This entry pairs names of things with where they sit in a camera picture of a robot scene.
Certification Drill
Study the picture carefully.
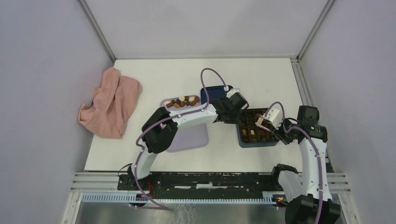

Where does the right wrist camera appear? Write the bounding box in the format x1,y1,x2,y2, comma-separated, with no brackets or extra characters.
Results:
263,108,283,129

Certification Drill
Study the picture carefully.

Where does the blue chocolate box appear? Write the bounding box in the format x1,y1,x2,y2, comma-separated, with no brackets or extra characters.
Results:
236,108,279,148

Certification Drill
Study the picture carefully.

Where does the pink cloth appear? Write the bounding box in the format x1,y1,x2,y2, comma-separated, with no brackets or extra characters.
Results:
78,67,142,139

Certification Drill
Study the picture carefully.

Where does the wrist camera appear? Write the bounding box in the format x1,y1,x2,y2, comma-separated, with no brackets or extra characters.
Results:
263,108,283,129
224,86,240,98

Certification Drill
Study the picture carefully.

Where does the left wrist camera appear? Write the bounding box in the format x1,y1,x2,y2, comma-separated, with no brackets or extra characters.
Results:
224,86,240,98

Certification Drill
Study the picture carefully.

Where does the lilac tray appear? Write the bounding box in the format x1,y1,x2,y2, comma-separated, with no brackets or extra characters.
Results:
160,95,209,153

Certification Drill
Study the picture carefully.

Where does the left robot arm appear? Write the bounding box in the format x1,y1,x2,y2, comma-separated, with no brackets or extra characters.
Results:
128,92,249,190

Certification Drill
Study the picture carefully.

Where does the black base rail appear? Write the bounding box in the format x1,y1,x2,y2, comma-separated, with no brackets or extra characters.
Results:
117,172,283,200

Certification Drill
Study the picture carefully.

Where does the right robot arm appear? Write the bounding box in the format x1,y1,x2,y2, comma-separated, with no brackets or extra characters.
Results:
264,105,341,224

